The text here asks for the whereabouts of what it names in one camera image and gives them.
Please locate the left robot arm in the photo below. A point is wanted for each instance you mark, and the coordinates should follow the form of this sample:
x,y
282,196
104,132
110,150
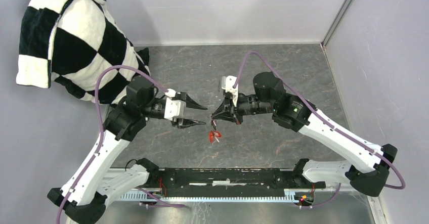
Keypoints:
x,y
104,148

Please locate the black white checkered cloth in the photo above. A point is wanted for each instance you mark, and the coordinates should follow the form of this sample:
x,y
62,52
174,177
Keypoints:
x,y
77,44

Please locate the white toothed cable duct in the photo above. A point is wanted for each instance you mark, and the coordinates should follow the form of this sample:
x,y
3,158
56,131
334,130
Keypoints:
x,y
135,195

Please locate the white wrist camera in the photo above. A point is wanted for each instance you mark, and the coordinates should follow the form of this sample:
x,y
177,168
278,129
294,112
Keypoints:
x,y
174,105
229,86

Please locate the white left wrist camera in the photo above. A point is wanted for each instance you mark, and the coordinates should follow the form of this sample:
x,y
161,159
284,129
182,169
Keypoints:
x,y
174,105

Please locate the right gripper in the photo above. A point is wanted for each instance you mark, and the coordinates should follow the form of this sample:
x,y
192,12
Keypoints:
x,y
227,111

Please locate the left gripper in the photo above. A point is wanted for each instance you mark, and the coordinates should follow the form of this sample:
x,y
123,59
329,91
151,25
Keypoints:
x,y
182,123

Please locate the metal key organizer red handle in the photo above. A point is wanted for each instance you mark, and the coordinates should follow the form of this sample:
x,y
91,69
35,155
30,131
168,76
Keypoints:
x,y
214,134

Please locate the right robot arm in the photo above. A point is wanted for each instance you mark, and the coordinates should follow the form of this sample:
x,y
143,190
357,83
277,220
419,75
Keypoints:
x,y
365,166

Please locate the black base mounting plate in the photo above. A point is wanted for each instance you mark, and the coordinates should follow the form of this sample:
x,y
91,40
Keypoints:
x,y
228,182

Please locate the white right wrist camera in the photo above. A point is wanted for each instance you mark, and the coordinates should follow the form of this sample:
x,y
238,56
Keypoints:
x,y
229,86

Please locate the aluminium frame rail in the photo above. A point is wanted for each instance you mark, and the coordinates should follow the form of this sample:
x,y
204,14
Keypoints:
x,y
86,196

